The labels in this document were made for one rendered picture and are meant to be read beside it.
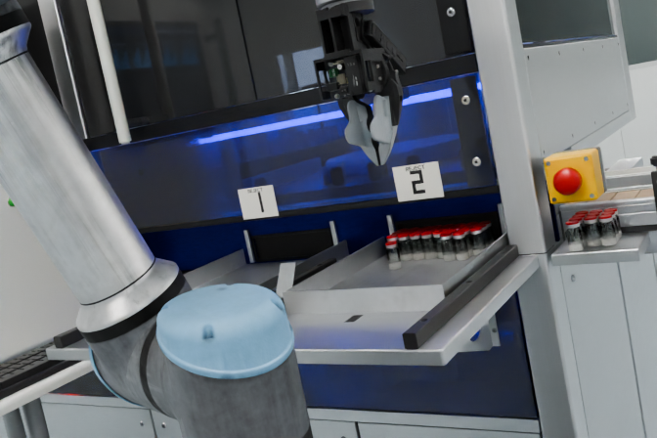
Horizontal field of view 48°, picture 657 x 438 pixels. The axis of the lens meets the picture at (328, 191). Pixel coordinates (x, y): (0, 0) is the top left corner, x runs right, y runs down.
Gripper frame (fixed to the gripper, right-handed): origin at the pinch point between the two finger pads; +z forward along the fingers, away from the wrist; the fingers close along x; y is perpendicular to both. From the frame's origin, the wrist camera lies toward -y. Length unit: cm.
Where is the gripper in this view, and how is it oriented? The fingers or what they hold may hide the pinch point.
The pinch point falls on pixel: (381, 154)
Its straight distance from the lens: 100.8
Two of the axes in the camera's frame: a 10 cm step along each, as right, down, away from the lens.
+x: 8.5, -1.1, -5.1
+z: 1.9, 9.8, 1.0
